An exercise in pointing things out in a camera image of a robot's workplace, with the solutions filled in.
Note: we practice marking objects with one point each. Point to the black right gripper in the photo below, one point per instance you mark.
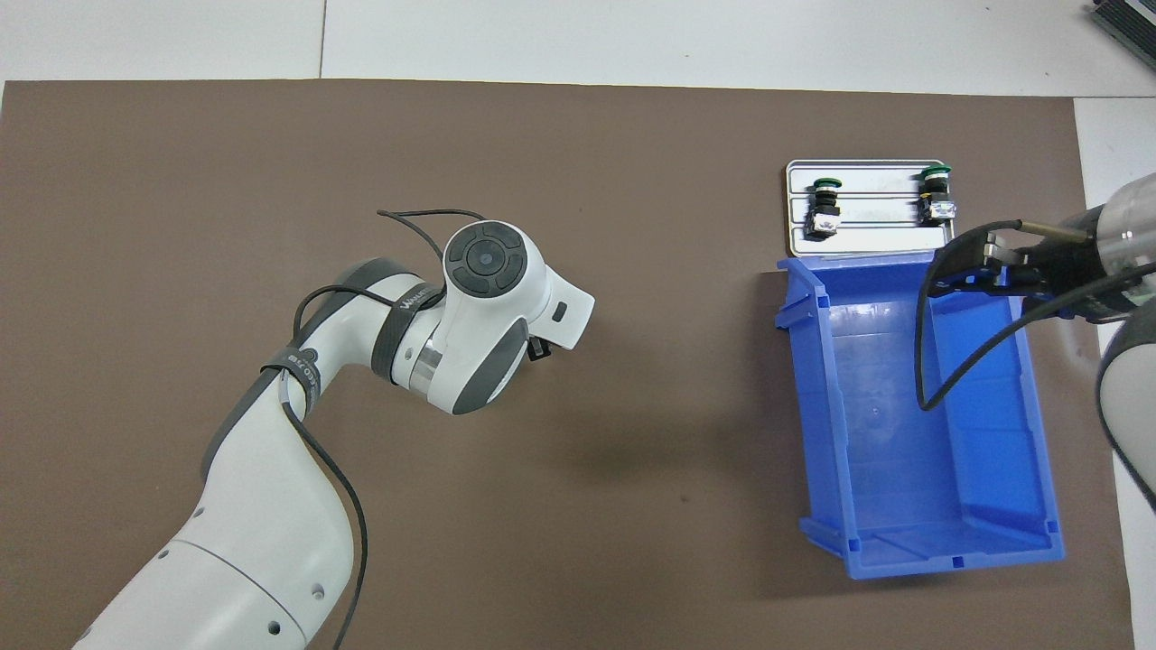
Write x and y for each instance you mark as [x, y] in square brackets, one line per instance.
[1066, 266]

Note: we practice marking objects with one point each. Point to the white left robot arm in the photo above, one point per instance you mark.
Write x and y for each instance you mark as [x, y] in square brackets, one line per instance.
[271, 524]

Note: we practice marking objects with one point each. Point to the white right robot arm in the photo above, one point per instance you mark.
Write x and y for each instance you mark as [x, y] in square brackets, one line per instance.
[1129, 397]

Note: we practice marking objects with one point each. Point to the silver metal tray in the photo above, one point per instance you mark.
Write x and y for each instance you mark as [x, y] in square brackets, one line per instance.
[880, 217]

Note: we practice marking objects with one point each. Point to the brown paper table mat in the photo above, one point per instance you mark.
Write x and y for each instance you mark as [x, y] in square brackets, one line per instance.
[632, 496]

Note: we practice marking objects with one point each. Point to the blue plastic storage bin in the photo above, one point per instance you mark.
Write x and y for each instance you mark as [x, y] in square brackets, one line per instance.
[894, 451]

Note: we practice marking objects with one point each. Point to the grey ribbed metal device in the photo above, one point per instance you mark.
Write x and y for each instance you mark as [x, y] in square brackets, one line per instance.
[1129, 23]

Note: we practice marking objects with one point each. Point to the green push button switch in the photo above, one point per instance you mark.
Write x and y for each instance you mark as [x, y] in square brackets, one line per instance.
[936, 197]
[824, 209]

